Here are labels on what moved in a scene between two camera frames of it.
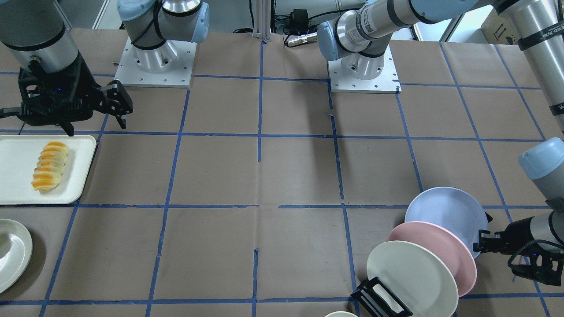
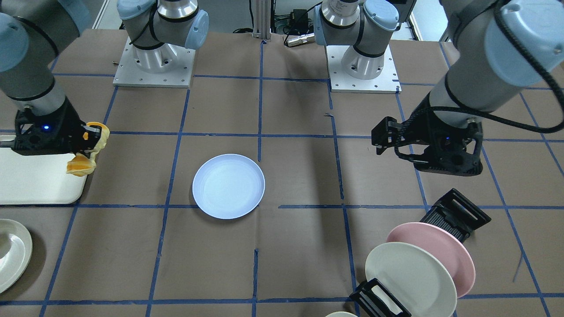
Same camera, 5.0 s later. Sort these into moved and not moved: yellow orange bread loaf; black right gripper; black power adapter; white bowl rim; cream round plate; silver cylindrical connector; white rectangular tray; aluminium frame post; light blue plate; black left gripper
Moved: light blue plate; yellow orange bread loaf; black right gripper; black left gripper
Not moved: white rectangular tray; aluminium frame post; white bowl rim; cream round plate; black power adapter; silver cylindrical connector
